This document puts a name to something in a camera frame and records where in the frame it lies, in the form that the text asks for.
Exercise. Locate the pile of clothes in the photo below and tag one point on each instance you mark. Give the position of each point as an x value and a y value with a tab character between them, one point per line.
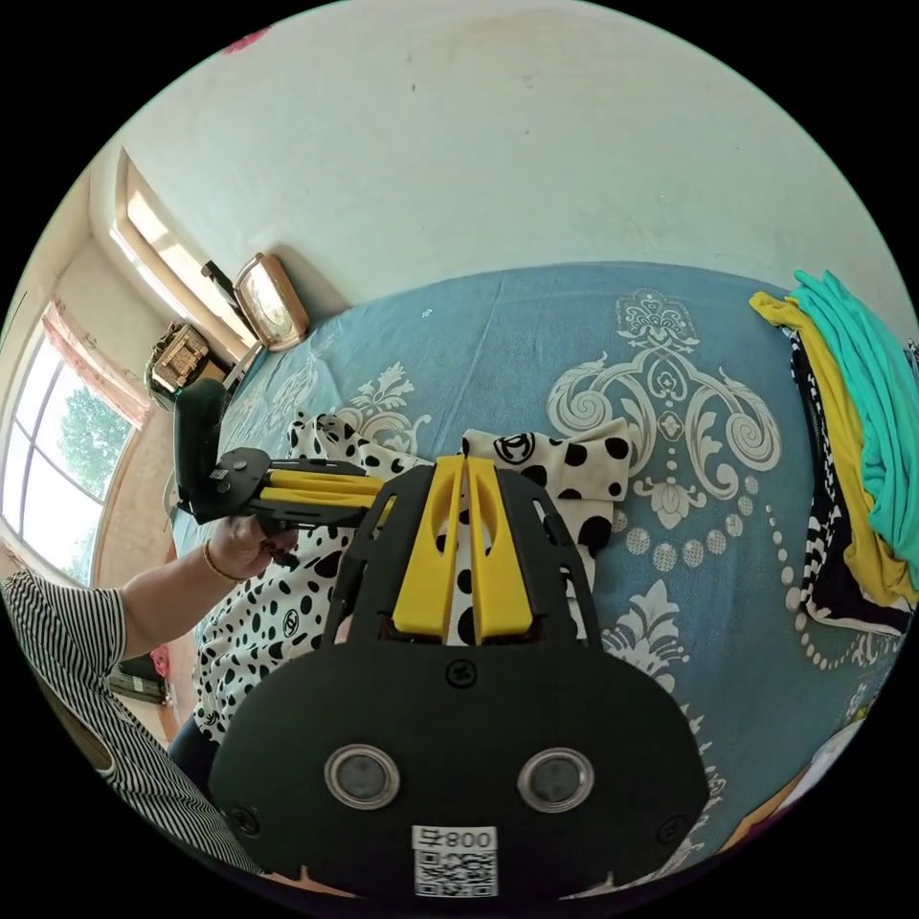
861	402

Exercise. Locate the person's left forearm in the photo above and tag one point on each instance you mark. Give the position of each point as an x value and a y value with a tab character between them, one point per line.
169	607

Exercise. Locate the window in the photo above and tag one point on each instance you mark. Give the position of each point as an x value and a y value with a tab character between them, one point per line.
50	459

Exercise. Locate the black and white dotted sleeveless top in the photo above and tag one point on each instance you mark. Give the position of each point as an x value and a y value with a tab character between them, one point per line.
266	617

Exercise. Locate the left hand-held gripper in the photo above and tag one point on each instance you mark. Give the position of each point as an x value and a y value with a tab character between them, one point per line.
233	477

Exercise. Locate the person's body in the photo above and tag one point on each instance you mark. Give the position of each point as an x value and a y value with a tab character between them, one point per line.
65	682

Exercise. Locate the bed with blue printed sheet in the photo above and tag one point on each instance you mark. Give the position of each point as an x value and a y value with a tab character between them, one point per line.
502	345

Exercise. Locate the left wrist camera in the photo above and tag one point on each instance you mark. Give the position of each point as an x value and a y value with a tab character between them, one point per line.
197	431

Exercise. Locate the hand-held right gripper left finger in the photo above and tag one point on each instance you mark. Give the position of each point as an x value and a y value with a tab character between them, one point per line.
427	574

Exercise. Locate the pink curtain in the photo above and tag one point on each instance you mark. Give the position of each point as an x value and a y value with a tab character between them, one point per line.
100	366

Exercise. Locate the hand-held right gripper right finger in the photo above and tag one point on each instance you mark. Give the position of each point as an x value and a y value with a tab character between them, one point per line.
499	589

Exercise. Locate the wooden framed clock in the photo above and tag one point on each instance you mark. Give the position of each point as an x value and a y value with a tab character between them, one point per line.
269	305

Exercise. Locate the person's left hand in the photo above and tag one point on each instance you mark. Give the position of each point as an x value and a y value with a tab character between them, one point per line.
244	549

